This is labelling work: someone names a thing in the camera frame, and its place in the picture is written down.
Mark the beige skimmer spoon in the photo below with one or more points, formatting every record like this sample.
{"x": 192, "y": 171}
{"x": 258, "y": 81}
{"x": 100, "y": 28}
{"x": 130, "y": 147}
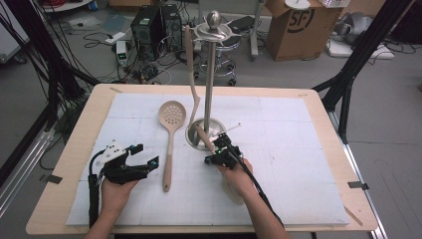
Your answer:
{"x": 168, "y": 159}

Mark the aluminium rail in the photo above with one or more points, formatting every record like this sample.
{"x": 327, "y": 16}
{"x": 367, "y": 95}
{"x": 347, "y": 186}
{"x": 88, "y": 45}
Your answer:
{"x": 23, "y": 172}
{"x": 379, "y": 234}

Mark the white round lid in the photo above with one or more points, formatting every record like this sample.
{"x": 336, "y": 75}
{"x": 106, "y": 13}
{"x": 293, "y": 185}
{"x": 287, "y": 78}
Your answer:
{"x": 297, "y": 4}

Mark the black flat device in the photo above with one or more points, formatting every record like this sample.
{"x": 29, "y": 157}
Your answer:
{"x": 244, "y": 24}

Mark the thin wooden strip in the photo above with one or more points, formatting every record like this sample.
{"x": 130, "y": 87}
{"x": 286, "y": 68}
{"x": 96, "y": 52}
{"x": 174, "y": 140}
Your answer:
{"x": 353, "y": 216}

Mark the black computer tower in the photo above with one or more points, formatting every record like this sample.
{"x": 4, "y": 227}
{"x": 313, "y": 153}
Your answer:
{"x": 172, "y": 26}
{"x": 146, "y": 36}

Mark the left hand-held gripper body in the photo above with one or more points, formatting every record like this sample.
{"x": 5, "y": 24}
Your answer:
{"x": 122, "y": 171}

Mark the metal utensil stand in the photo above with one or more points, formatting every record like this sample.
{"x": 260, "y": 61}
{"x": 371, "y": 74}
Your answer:
{"x": 209, "y": 83}

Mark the black metal frame strut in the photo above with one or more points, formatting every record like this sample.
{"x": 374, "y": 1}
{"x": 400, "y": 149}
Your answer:
{"x": 365, "y": 43}

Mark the white gridded foam mat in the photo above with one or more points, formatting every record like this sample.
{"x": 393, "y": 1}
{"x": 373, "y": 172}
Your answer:
{"x": 282, "y": 132}

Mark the white cabinet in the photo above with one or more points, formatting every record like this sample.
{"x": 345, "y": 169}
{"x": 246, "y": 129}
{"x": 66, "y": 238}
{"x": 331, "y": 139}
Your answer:
{"x": 10, "y": 40}

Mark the black tape piece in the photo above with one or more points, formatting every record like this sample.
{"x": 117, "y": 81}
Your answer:
{"x": 53, "y": 179}
{"x": 358, "y": 185}

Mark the black round stool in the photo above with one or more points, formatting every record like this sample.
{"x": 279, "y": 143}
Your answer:
{"x": 230, "y": 43}

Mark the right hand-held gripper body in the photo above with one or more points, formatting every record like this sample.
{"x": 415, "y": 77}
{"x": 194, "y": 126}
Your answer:
{"x": 229, "y": 157}

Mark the grey bag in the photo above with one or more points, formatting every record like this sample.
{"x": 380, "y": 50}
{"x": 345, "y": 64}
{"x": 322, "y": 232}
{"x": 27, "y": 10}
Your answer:
{"x": 355, "y": 26}

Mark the person's right hand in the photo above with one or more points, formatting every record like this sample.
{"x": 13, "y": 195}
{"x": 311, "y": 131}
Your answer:
{"x": 239, "y": 179}

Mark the white round table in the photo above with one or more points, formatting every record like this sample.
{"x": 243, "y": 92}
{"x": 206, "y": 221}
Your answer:
{"x": 66, "y": 6}

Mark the person's left hand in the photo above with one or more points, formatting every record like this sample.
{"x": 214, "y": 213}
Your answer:
{"x": 112, "y": 197}

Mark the cardboard box with black logo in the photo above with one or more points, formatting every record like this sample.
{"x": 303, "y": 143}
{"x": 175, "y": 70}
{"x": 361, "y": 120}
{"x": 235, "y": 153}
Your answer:
{"x": 298, "y": 43}

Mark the white power strip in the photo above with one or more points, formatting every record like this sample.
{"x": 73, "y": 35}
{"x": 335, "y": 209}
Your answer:
{"x": 115, "y": 38}

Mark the small white device green display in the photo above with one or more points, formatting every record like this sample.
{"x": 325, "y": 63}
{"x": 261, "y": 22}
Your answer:
{"x": 121, "y": 53}

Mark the white flat board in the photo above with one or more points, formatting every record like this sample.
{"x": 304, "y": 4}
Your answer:
{"x": 338, "y": 49}

